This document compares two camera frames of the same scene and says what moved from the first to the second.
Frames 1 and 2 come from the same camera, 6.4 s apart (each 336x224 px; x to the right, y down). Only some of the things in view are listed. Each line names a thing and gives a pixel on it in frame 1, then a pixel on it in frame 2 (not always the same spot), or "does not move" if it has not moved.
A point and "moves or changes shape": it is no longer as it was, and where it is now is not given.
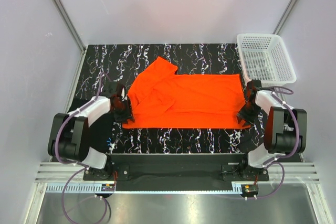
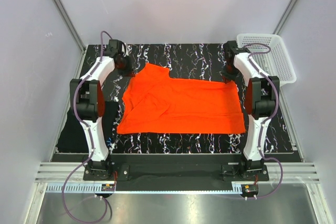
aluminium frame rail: (73, 172) does not move
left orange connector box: (107, 187) does not move
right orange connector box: (250, 189) does not move
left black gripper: (127, 115) -> (129, 71)
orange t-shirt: (159, 98) moves or changes shape
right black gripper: (242, 115) -> (227, 77)
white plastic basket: (263, 57) does not move
